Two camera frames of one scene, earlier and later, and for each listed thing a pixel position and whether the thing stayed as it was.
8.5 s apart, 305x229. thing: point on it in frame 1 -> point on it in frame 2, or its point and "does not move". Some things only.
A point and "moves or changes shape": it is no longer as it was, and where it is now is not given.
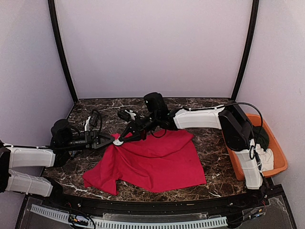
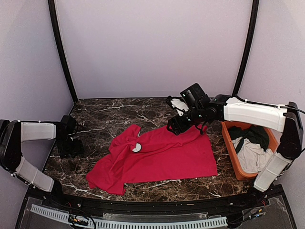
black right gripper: x=130 y=127 -> x=176 y=122
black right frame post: x=255 y=8 does not move
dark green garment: x=260 y=136 does not move
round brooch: x=117 y=142 -> x=138 y=148
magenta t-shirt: x=161 y=159 moves or changes shape
